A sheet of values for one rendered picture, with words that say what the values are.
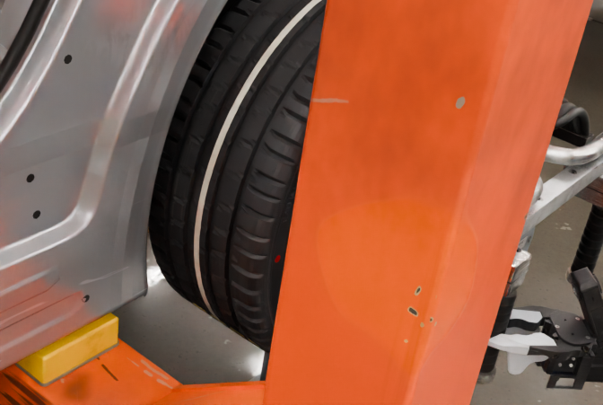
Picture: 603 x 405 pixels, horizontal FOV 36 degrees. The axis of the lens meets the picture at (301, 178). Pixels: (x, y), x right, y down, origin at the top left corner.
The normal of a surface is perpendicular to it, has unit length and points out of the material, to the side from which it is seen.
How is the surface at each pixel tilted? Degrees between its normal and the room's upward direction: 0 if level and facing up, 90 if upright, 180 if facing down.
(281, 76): 46
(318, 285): 90
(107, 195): 90
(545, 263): 0
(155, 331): 0
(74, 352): 90
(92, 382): 0
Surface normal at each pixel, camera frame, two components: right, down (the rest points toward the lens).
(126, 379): 0.14, -0.86
